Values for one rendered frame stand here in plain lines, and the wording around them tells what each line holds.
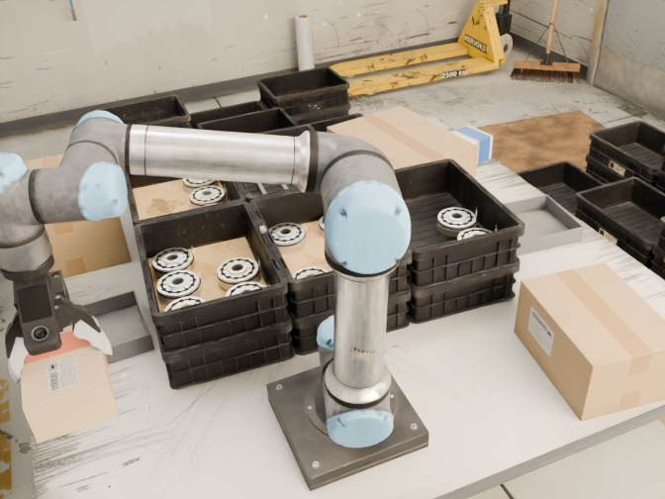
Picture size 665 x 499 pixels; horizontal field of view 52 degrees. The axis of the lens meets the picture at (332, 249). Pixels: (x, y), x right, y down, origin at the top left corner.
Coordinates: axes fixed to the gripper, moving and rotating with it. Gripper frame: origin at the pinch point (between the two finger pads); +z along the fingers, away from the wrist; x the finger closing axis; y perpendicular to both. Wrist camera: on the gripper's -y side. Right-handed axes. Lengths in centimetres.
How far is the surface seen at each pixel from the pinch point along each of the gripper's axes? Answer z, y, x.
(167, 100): 51, 239, -54
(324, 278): 17, 26, -53
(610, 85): 104, 253, -347
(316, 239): 27, 56, -62
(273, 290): 17, 27, -42
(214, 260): 26, 58, -35
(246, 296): 16.9, 27.4, -35.7
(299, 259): 27, 48, -55
